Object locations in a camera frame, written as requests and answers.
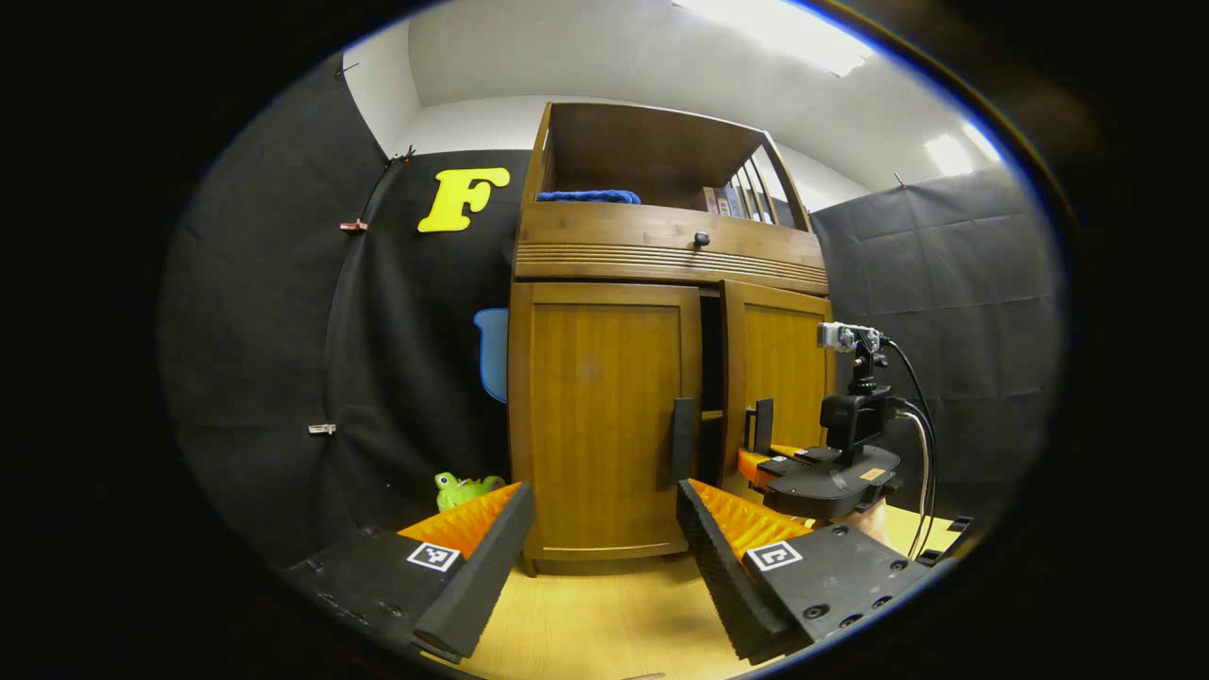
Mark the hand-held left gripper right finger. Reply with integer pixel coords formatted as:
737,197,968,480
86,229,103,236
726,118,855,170
674,477,936,667

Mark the large ceiling light panel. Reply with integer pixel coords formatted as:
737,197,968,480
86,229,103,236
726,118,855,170
675,0,879,77

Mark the wooden drawer with black knob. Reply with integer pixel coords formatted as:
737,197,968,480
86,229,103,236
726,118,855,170
518,201,828,275

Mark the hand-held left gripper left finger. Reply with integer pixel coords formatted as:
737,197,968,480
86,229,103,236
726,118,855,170
283,482,536,664

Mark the black cable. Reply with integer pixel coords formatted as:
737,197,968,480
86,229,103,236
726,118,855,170
878,338,938,558

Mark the wooden double-door shoe cabinet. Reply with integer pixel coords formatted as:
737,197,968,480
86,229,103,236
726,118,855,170
508,102,834,577

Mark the white cable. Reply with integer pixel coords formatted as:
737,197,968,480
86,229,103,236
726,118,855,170
893,408,928,535

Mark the green toy animal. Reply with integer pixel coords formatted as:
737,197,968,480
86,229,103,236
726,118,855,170
434,471,506,514

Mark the blue knitted cloth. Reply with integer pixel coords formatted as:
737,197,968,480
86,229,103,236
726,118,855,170
536,189,642,205

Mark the small ceiling light panel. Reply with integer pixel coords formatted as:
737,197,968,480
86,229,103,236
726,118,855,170
924,121,1004,179

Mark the wooden cabinet door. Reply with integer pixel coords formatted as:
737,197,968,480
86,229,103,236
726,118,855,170
510,281,702,560
720,280,834,502

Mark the black backdrop cloth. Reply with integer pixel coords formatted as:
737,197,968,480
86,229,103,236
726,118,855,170
156,52,1064,568

